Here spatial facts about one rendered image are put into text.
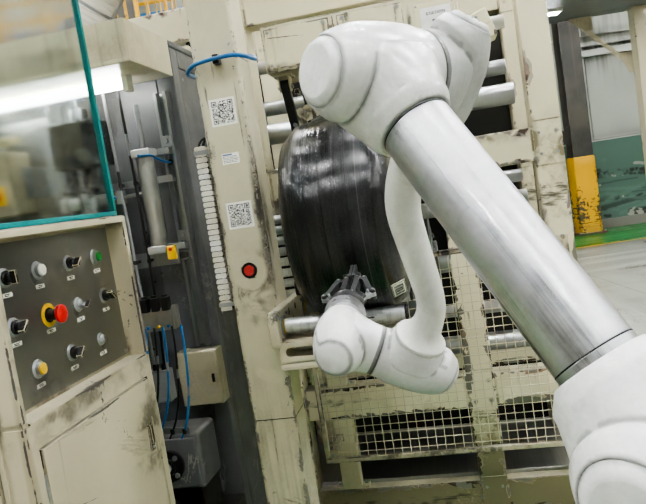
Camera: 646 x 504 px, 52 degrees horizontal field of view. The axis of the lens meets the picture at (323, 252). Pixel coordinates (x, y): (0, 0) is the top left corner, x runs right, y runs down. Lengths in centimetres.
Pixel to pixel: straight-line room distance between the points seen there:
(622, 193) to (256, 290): 1017
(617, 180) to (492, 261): 1094
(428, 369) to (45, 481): 77
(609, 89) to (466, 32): 1084
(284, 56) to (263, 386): 101
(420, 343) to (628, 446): 66
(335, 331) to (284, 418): 75
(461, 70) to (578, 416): 52
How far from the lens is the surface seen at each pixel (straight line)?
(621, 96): 1189
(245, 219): 189
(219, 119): 191
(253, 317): 192
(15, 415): 139
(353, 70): 86
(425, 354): 128
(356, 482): 266
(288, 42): 216
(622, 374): 73
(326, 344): 126
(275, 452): 203
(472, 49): 103
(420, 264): 120
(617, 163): 1172
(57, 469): 148
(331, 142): 172
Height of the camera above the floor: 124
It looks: 5 degrees down
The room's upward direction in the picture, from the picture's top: 9 degrees counter-clockwise
